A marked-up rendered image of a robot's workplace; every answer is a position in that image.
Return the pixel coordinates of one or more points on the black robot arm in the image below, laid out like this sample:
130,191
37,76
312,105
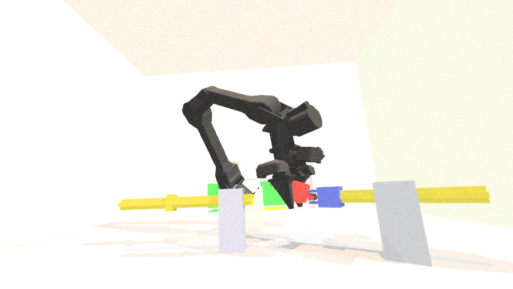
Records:
281,122

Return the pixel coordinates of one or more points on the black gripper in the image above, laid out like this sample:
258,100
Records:
284,173

